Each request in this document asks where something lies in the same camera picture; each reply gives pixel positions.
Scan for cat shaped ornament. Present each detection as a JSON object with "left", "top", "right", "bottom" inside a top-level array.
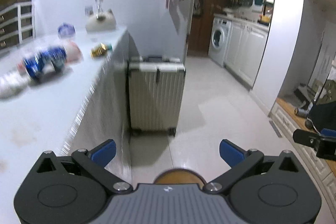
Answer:
[{"left": 85, "top": 9, "right": 117, "bottom": 32}]

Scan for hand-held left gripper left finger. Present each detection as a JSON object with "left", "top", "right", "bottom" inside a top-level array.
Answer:
[{"left": 22, "top": 139, "right": 133, "bottom": 194}]

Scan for white low cabinet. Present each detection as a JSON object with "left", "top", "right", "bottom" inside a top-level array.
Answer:
[{"left": 270, "top": 97, "right": 336, "bottom": 201}]

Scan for white drawer unit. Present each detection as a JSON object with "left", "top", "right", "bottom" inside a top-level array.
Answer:
[{"left": 0, "top": 2, "right": 35, "bottom": 50}]

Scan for white kitchen cabinets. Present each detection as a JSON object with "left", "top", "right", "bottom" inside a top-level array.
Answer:
[{"left": 223, "top": 20, "right": 269, "bottom": 88}]

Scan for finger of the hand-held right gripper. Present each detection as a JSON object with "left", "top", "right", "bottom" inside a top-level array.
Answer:
[{"left": 293, "top": 128, "right": 336, "bottom": 159}]

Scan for pink white plastic bag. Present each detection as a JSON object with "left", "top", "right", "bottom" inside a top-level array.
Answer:
[{"left": 16, "top": 40, "right": 84, "bottom": 75}]

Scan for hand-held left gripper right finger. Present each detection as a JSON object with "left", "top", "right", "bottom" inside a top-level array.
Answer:
[{"left": 203, "top": 139, "right": 314, "bottom": 194}]

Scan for brown wooden door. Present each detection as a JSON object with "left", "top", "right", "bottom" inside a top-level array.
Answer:
[{"left": 188, "top": 0, "right": 218, "bottom": 56}]

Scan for crushed blue can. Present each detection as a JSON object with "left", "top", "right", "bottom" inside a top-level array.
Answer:
[{"left": 23, "top": 46, "right": 67, "bottom": 82}]

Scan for white washing machine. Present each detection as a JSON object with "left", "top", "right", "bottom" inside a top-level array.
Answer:
[{"left": 208, "top": 17, "right": 232, "bottom": 67}]

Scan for white tissue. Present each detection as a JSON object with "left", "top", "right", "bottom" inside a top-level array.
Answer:
[{"left": 0, "top": 69, "right": 28, "bottom": 98}]

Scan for blue white tissue pack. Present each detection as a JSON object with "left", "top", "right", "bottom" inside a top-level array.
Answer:
[{"left": 57, "top": 24, "right": 76, "bottom": 38}]

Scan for white ribbed suitcase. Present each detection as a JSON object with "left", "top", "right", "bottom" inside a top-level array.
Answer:
[{"left": 128, "top": 55, "right": 186, "bottom": 137}]

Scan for gold wrapper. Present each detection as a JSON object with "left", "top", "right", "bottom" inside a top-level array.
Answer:
[{"left": 91, "top": 43, "right": 108, "bottom": 58}]

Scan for yellow trash bin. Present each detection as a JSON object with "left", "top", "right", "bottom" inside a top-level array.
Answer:
[{"left": 154, "top": 168, "right": 206, "bottom": 185}]

